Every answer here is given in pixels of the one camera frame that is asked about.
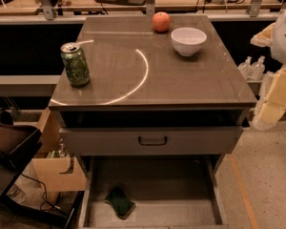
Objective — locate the white ceramic bowl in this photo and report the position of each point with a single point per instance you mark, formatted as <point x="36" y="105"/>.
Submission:
<point x="188" y="41"/>

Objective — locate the red apple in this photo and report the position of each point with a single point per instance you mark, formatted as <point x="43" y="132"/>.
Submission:
<point x="161" y="21"/>

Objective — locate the black chair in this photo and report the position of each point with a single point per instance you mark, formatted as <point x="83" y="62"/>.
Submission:
<point x="18" y="145"/>

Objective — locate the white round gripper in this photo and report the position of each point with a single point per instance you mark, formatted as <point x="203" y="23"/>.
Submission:
<point x="284" y="42"/>

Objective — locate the green sponge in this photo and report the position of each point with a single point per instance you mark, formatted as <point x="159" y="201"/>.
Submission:
<point x="118" y="200"/>

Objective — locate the black drawer handle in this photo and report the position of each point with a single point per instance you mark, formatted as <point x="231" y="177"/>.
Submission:
<point x="152" y="141"/>

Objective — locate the closed grey drawer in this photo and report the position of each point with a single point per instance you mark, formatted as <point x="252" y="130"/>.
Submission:
<point x="123" y="142"/>

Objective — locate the grey drawer cabinet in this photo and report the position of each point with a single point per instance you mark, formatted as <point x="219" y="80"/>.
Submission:
<point x="138" y="80"/>

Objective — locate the cardboard box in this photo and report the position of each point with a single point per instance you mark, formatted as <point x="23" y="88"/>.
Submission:
<point x="52" y="164"/>

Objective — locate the green soda can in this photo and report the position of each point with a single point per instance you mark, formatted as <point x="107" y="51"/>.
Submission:
<point x="75" y="64"/>

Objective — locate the open bottom drawer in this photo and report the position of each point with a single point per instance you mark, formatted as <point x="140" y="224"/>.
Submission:
<point x="169" y="192"/>

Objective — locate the clear plastic bottle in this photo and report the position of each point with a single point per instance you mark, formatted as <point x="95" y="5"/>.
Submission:
<point x="244" y="67"/>
<point x="257" y="69"/>

